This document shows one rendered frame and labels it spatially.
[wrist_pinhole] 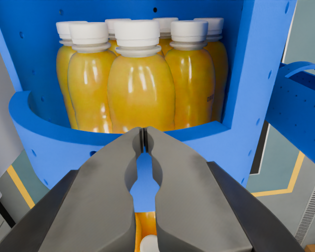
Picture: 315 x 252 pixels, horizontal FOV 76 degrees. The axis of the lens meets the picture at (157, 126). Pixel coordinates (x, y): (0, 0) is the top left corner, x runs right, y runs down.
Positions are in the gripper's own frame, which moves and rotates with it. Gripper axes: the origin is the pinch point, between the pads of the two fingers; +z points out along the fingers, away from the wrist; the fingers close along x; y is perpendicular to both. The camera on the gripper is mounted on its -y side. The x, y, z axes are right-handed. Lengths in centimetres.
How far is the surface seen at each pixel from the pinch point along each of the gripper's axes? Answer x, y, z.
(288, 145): 120, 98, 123
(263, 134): 84, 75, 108
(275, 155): 111, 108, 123
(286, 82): 52, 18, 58
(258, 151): 84, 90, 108
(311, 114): 49, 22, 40
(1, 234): -132, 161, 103
